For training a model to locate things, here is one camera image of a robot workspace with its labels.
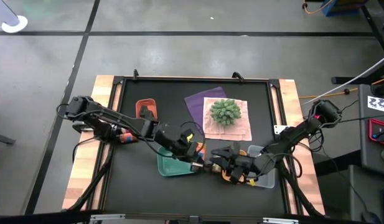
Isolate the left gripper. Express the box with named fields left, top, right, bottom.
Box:
left=152, top=121, right=212, bottom=170

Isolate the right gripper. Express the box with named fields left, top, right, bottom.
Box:
left=209, top=142, right=258, bottom=185

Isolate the orange spice jar black cap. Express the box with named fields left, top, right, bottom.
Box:
left=195, top=142, right=207, bottom=161

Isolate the orange-brown spice jar blue sticker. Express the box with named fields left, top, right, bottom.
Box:
left=118, top=132, right=139, bottom=144

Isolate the teal plastic bin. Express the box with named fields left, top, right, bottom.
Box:
left=156, top=145, right=205, bottom=177

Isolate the pink cloth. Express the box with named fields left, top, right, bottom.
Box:
left=202, top=96, right=253, bottom=142

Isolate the potted green succulent plant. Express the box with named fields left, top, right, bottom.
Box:
left=209, top=98, right=243, bottom=126

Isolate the clear grey plastic bin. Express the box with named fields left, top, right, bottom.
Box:
left=246, top=144, right=276, bottom=189

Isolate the purple cloth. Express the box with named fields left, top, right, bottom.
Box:
left=184, top=86, right=228, bottom=135

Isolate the black plastic part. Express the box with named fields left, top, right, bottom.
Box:
left=139, top=105, right=156, bottom=121

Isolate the red-orange plastic bin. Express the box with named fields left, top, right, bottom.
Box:
left=135, top=98, right=159, bottom=121

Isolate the grey side desk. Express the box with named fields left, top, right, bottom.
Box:
left=358, top=83, right=384, bottom=169

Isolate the red-rimmed black device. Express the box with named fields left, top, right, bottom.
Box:
left=368, top=118, right=384, bottom=147

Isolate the white paper sign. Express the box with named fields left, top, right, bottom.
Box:
left=367, top=95, right=384, bottom=114

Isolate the blue box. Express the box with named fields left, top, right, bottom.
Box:
left=321, top=0, right=368, bottom=17

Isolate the dark stand foot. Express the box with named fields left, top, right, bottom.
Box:
left=0, top=132, right=16, bottom=146

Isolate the white round stand base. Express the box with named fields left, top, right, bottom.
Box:
left=1, top=14, right=29, bottom=34

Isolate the black table border frame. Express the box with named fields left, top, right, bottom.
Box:
left=88, top=74, right=306, bottom=218

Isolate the black frame rail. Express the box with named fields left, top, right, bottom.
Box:
left=0, top=210, right=384, bottom=224

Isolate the white cable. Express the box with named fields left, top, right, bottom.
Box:
left=300, top=52, right=384, bottom=106

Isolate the black stand frame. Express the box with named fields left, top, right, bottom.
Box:
left=330, top=0, right=384, bottom=85

